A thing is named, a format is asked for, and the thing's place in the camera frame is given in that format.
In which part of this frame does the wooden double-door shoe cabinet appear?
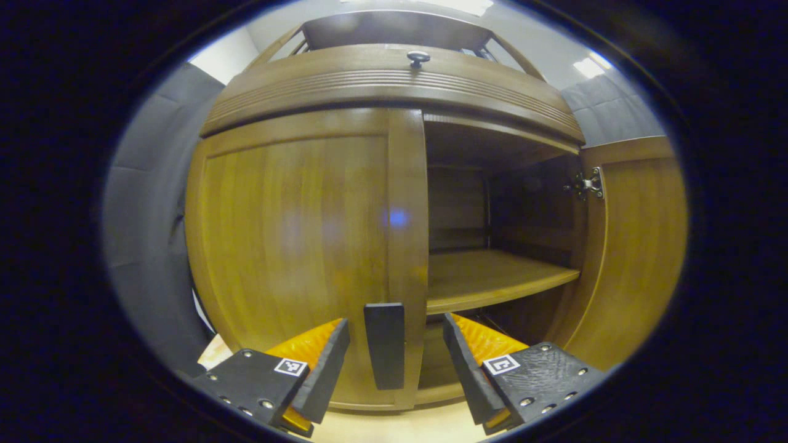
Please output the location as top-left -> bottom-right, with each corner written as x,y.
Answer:
185,9 -> 616,410

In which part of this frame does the wooden cabinet shelf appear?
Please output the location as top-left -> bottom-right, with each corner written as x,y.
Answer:
426,249 -> 581,316

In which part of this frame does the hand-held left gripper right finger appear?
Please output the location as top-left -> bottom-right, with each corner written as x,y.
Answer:
443,313 -> 607,436

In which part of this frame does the small ceiling light panel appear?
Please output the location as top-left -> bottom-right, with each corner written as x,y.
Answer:
573,52 -> 613,79

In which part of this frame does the wooden drawer with black knob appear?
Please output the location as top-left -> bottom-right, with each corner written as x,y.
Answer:
200,43 -> 585,145

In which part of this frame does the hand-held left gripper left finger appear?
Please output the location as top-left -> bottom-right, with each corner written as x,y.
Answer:
191,317 -> 350,439

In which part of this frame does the wooden shoe cabinet door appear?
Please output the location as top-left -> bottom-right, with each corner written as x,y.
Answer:
545,135 -> 689,372
185,108 -> 430,412

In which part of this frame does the metal door hinge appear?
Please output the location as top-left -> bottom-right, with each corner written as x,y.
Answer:
565,167 -> 605,202

